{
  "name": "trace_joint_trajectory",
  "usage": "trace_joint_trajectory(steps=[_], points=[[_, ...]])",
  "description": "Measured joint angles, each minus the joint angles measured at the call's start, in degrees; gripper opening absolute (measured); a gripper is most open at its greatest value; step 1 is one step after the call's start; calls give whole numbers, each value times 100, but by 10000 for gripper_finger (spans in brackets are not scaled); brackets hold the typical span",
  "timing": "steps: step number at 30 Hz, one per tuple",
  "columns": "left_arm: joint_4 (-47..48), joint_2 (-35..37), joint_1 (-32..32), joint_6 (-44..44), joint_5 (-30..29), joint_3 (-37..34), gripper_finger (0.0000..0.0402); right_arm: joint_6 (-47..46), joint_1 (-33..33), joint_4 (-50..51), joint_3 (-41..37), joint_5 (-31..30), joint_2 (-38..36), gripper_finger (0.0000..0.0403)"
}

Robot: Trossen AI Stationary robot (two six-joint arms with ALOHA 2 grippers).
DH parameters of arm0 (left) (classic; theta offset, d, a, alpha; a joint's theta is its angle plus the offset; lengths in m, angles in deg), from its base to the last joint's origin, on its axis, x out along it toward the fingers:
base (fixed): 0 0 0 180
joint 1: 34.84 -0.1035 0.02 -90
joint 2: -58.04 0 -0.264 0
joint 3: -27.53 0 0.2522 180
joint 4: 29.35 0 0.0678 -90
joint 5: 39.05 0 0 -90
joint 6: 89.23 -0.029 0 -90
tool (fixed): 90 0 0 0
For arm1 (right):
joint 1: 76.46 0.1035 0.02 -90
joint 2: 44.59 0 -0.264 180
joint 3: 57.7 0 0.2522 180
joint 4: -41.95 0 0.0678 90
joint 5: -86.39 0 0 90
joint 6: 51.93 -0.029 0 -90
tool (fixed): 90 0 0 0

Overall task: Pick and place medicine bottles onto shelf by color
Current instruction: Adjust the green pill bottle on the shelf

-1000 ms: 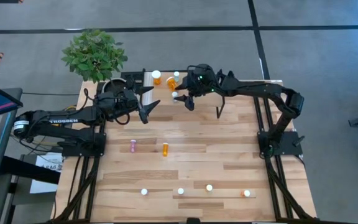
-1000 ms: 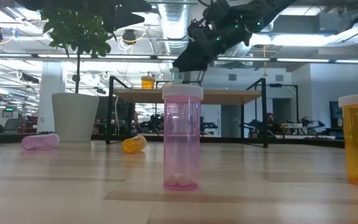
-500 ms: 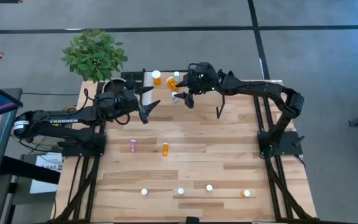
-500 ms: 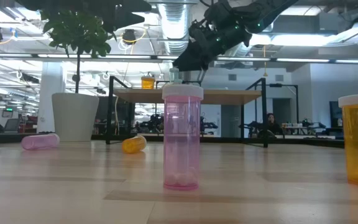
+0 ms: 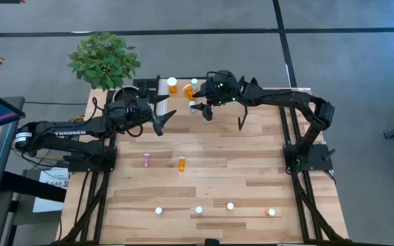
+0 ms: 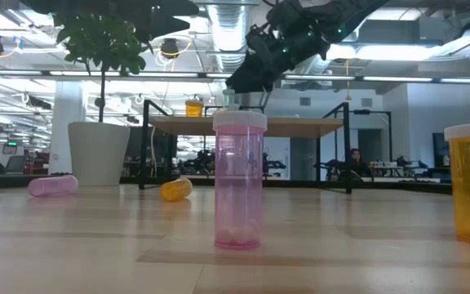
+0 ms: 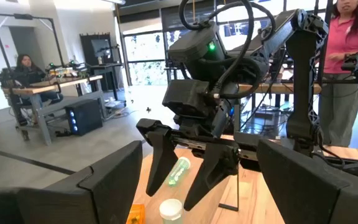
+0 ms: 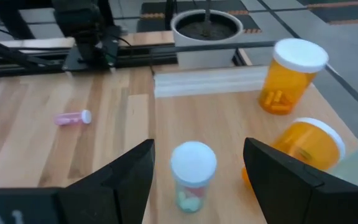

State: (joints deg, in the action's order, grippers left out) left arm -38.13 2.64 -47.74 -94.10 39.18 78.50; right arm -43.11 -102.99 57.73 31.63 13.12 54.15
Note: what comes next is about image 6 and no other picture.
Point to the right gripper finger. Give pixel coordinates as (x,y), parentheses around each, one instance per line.
(259,75)
(251,88)

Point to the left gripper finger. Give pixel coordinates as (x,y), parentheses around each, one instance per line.
(174,5)
(167,25)

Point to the green pill bottle white cap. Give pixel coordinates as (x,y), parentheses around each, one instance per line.
(229,102)

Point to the green leafy plant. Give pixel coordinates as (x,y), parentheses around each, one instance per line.
(100,45)

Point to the pink pill bottle white cap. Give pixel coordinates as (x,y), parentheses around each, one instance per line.
(239,183)
(51,186)

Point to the long linear light bar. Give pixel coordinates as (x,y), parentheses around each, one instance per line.
(398,79)

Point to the person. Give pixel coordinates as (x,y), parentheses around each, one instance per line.
(357,161)

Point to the white plant pot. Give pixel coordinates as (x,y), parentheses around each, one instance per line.
(98,155)

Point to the grey office chair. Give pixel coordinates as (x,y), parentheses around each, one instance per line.
(14,164)

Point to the dark display screen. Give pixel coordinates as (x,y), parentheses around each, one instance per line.
(440,149)

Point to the silver air duct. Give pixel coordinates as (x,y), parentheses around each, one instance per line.
(229,36)

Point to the wooden shelf black frame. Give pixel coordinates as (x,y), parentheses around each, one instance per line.
(300,127)

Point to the black aluminium frame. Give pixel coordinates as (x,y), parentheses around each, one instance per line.
(422,188)

